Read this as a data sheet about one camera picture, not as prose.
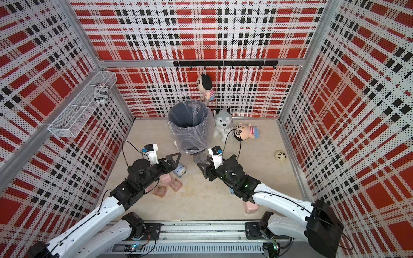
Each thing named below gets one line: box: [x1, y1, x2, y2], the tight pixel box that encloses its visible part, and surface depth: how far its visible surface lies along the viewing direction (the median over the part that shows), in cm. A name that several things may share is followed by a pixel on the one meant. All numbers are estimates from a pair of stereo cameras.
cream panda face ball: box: [274, 149, 287, 162], surface depth 98 cm
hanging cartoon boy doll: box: [196, 73, 216, 101], surface depth 94 cm
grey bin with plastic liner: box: [167, 99, 216, 155], surface depth 92 cm
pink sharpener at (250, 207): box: [244, 201, 259, 214], surface depth 77 cm
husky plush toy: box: [212, 107, 234, 143], surface depth 99 cm
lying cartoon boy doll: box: [233, 123, 261, 141], surface depth 106 cm
